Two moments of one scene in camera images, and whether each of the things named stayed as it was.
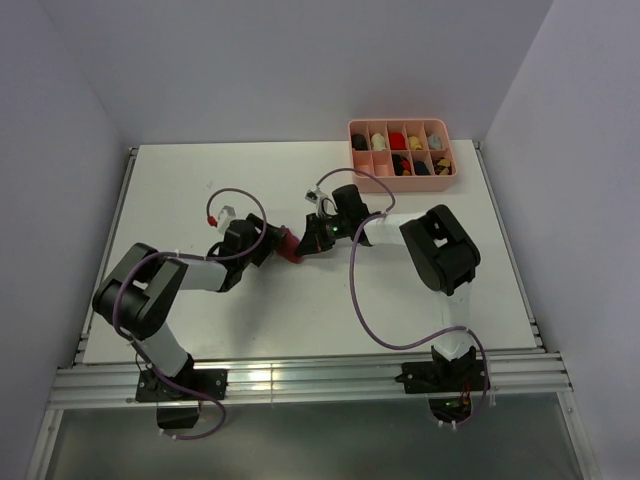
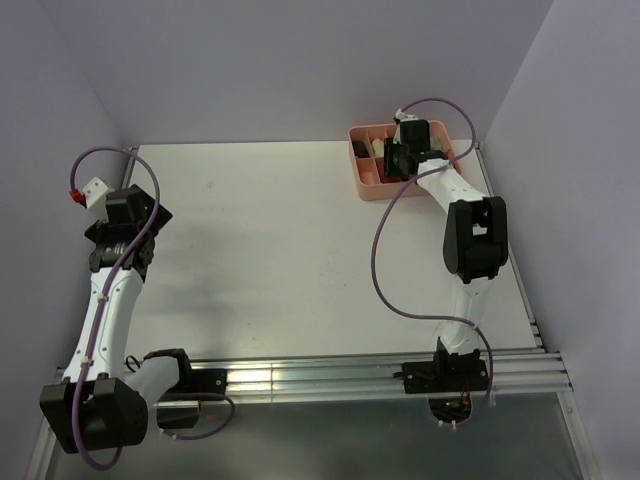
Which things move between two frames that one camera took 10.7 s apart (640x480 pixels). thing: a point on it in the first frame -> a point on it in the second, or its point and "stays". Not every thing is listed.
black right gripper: (314, 241) -> (389, 149)
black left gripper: (271, 238) -> (98, 232)
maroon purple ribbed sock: (288, 246) -> (380, 164)
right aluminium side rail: (535, 337) stays
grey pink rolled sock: (434, 142) stays
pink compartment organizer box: (403, 155) stays
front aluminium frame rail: (539, 373) stays
